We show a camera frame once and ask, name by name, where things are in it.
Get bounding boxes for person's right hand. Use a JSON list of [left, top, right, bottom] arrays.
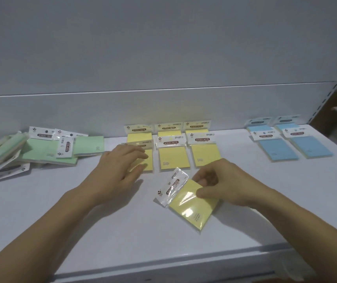
[[193, 158, 268, 208]]

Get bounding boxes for person's right forearm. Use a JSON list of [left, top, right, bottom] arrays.
[[254, 186, 337, 283]]

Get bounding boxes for white slotted shelf upright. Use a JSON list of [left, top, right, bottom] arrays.
[[307, 56, 337, 125]]

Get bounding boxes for person's left forearm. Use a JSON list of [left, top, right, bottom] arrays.
[[0, 186, 98, 283]]

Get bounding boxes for yellow sticky note pad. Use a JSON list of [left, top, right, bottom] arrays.
[[154, 167, 220, 235]]

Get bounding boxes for person's left hand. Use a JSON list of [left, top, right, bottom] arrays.
[[80, 144, 150, 206]]

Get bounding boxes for white shelf edge rail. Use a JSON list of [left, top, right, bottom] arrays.
[[48, 233, 337, 283]]

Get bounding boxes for rows of yellow note packets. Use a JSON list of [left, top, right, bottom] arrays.
[[121, 121, 222, 174]]

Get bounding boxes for pile of green note packets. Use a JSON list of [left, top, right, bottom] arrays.
[[0, 126, 105, 183]]

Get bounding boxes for blue sticky note packet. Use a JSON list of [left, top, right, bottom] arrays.
[[244, 117, 273, 133], [275, 115, 302, 131], [282, 128, 333, 159], [250, 131, 299, 162]]

